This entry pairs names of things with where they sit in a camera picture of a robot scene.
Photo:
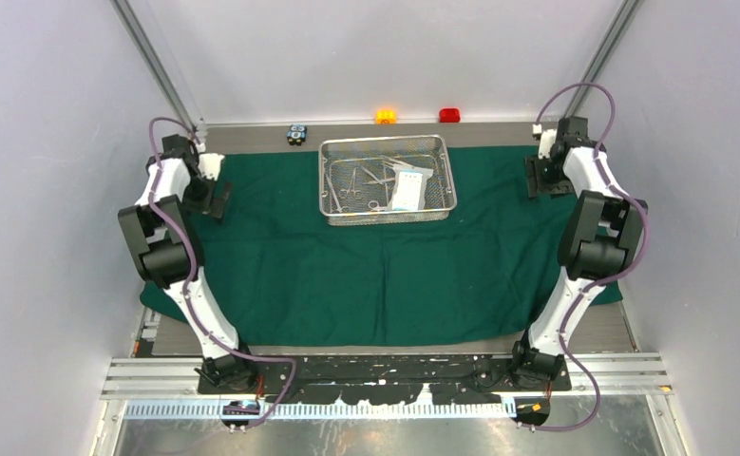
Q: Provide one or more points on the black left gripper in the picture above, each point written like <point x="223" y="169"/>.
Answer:
<point x="213" y="205"/>

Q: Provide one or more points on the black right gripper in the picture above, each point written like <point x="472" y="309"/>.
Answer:
<point x="537" y="184"/>

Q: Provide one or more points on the green surgical drape cloth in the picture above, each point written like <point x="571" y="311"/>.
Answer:
<point x="283" y="276"/>

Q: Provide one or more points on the white sterile packet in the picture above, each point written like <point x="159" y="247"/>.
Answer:
<point x="409" y="191"/>

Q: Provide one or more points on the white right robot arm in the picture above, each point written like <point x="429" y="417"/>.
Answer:
<point x="600" y="240"/>

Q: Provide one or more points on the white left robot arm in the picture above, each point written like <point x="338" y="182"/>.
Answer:
<point x="166" y="251"/>

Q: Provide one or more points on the steel surgical forceps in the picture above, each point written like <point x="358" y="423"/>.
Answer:
<point x="343" y="185"/>

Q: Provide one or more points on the blue owl toy block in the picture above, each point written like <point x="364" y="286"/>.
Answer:
<point x="297" y="134"/>

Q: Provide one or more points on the red toy block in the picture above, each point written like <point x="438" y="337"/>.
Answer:
<point x="449" y="115"/>

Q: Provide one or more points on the metal mesh instrument tray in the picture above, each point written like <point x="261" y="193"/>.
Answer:
<point x="422" y="153"/>

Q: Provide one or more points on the yellow toy block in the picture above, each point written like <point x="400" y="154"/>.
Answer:
<point x="385" y="116"/>

